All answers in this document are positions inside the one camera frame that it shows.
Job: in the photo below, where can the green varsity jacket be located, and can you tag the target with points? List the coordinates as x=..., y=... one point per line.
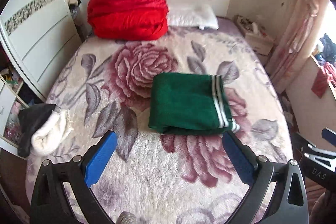
x=190, y=104

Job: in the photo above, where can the white sliding wardrobe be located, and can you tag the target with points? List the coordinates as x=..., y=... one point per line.
x=39, y=37

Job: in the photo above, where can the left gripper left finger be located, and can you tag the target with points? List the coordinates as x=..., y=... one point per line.
x=89, y=163

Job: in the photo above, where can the white pillow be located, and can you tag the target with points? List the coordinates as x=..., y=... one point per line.
x=200, y=16

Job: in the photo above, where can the clothes pile on desk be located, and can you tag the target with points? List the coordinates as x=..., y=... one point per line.
x=326, y=73

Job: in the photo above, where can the red folded quilt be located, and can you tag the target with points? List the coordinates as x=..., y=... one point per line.
x=130, y=20

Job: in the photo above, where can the white bedside nightstand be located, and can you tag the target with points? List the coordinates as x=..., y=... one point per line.
x=260, y=42

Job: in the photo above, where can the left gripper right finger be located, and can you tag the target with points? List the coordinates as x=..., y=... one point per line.
x=288, y=203

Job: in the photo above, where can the pink floral curtain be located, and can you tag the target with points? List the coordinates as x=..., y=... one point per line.
x=297, y=41

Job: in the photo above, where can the white desk by window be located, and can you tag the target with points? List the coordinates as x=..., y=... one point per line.
x=312, y=113

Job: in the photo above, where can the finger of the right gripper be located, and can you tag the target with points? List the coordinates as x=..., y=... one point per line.
x=328, y=134
x=305, y=146

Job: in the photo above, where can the white drawer unit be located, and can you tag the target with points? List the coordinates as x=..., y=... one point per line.
x=7, y=99

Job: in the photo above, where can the black and white garment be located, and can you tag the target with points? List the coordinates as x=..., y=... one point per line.
x=43, y=127

